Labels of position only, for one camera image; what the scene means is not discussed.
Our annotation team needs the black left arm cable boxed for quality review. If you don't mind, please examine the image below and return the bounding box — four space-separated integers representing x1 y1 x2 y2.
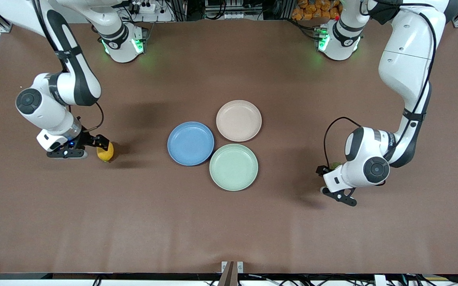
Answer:
324 0 438 167

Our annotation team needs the bag of orange items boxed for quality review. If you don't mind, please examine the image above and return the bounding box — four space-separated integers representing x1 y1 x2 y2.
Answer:
291 0 342 21

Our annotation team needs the brown table cover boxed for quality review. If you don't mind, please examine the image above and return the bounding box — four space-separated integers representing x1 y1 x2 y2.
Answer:
0 19 458 274

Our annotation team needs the beige pink plastic plate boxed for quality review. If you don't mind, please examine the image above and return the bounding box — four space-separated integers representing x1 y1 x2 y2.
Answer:
216 100 262 142

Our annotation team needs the yellow lemon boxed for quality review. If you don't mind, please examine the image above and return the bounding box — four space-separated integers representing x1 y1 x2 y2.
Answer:
97 141 115 162

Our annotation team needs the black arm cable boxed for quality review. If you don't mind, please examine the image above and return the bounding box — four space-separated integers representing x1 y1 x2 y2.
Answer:
324 0 438 167
32 0 105 133

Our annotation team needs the pale green plastic plate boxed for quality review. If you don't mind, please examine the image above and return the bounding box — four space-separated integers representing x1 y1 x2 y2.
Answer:
209 144 259 191

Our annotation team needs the white power strip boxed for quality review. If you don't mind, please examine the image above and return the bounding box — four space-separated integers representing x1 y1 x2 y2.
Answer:
128 0 174 23

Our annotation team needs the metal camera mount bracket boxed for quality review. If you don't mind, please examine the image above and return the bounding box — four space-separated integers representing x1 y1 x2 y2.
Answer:
218 261 244 286

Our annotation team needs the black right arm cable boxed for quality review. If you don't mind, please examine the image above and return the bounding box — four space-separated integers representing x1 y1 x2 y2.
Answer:
32 0 105 133

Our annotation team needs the blue plastic plate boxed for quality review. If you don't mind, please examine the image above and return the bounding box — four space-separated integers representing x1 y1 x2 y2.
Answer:
167 122 215 166

